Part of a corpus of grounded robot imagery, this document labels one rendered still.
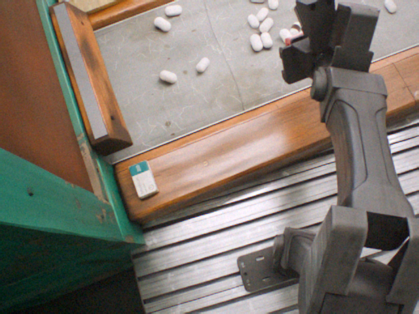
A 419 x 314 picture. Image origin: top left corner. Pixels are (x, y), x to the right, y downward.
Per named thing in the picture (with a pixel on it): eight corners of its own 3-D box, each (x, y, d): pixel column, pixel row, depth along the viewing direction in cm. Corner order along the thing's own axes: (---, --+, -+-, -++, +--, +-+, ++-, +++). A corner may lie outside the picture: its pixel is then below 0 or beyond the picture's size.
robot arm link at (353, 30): (322, -2, 52) (334, 11, 41) (382, 7, 51) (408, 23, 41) (305, 75, 58) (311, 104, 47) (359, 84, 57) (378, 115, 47)
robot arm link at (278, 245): (277, 232, 60) (273, 267, 59) (331, 241, 60) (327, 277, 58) (273, 234, 66) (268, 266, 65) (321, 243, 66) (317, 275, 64)
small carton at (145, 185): (159, 191, 67) (157, 190, 65) (141, 199, 67) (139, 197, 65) (148, 162, 69) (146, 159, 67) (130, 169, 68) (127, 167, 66)
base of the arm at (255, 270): (236, 258, 65) (248, 297, 63) (342, 224, 66) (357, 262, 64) (235, 257, 73) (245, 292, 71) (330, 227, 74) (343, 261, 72)
